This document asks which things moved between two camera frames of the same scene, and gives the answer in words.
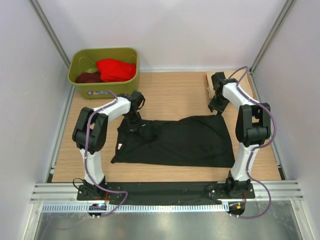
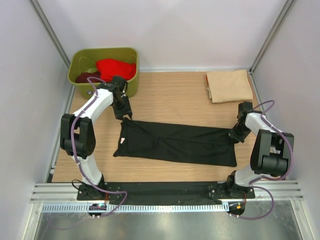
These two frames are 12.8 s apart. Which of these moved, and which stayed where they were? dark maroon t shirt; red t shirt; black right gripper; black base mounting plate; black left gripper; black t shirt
Moved: black t shirt; black right gripper; black left gripper
Stayed: black base mounting plate; dark maroon t shirt; red t shirt
